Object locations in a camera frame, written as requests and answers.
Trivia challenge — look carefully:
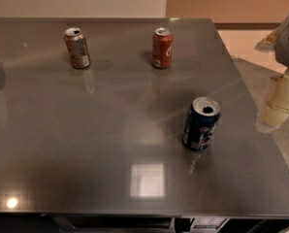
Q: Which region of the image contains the orange soda can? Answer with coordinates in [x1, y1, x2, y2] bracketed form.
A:
[64, 27, 90, 69]

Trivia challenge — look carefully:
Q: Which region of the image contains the blue pepsi can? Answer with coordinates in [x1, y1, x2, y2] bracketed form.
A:
[182, 96, 220, 151]

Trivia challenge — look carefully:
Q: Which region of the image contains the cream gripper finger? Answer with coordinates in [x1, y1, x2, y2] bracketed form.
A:
[257, 69, 289, 129]

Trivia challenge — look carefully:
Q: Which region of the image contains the red coke can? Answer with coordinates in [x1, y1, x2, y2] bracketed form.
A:
[152, 27, 174, 69]

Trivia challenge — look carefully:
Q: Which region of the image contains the microwave under table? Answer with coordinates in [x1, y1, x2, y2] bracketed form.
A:
[52, 216, 229, 233]

